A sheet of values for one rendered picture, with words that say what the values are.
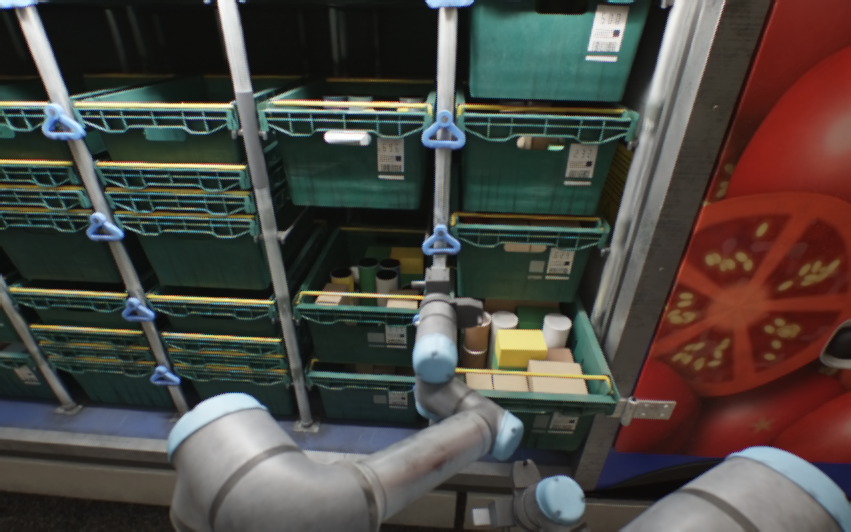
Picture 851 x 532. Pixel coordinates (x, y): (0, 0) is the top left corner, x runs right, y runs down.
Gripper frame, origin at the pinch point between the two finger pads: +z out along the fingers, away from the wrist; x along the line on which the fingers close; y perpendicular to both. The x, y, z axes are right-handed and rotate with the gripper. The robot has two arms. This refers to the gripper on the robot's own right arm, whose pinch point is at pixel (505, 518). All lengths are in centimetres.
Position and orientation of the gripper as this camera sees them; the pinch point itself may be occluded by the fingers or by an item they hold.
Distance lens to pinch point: 113.1
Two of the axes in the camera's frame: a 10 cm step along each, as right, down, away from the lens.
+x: 9.8, 0.5, 1.9
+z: -1.9, 5.9, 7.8
